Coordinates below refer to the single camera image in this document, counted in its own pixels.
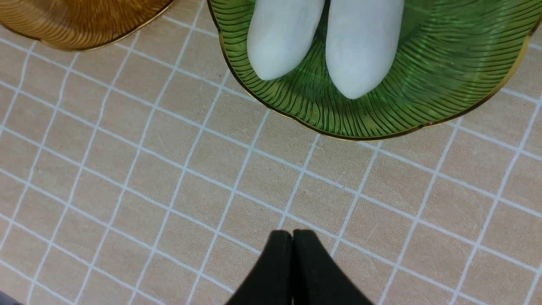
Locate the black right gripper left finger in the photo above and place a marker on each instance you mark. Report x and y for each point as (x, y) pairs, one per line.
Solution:
(268, 282)

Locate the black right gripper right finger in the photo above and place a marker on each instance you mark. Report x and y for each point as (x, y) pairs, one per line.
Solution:
(316, 278)

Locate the white radish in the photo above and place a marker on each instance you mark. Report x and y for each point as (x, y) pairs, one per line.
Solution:
(280, 35)
(361, 42)

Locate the checkered beige tablecloth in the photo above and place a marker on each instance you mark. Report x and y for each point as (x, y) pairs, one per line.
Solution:
(142, 174)

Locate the green glass plate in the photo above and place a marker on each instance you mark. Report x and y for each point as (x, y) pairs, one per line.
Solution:
(452, 56)

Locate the amber glass plate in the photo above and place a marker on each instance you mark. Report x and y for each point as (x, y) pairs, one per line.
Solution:
(79, 25)

